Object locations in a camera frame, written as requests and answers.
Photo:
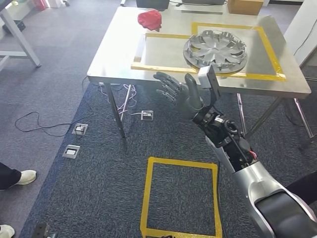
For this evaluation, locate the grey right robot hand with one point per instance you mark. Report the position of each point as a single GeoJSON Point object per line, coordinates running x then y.
{"type": "Point", "coordinates": [188, 101]}

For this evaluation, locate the silver wheel hubcap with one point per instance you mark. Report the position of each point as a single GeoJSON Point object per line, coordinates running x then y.
{"type": "Point", "coordinates": [215, 49]}

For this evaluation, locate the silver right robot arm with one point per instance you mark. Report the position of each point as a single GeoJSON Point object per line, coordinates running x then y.
{"type": "Point", "coordinates": [260, 187]}

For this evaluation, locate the red bag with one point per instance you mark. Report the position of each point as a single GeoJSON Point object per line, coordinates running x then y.
{"type": "Point", "coordinates": [149, 19]}

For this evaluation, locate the pale grey table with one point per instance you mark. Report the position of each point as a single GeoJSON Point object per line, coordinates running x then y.
{"type": "Point", "coordinates": [118, 42]}

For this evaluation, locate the brown cardboard box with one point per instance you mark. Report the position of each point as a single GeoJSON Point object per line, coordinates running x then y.
{"type": "Point", "coordinates": [245, 6]}

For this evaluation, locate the steel floor socket with plug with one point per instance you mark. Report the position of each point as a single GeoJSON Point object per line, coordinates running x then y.
{"type": "Point", "coordinates": [79, 129]}

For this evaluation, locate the white panel steel desk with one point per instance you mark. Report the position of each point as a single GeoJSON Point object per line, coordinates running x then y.
{"type": "Point", "coordinates": [300, 29]}

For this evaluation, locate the person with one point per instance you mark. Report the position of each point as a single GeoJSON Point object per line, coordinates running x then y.
{"type": "Point", "coordinates": [304, 187]}
{"type": "Point", "coordinates": [10, 177]}

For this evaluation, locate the red fire extinguisher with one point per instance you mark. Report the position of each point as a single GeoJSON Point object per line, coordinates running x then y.
{"type": "Point", "coordinates": [39, 4]}

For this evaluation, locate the black flat device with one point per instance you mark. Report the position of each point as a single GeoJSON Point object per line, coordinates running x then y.
{"type": "Point", "coordinates": [18, 25]}

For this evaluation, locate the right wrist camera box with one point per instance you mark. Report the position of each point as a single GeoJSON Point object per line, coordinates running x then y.
{"type": "Point", "coordinates": [213, 82]}

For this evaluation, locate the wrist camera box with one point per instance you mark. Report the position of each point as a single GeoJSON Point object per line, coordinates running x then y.
{"type": "Point", "coordinates": [39, 231]}
{"type": "Point", "coordinates": [213, 82]}

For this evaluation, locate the white workbench frame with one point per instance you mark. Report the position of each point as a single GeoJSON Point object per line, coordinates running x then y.
{"type": "Point", "coordinates": [22, 41]}

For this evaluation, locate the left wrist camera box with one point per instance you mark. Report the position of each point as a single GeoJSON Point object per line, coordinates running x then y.
{"type": "Point", "coordinates": [39, 231]}

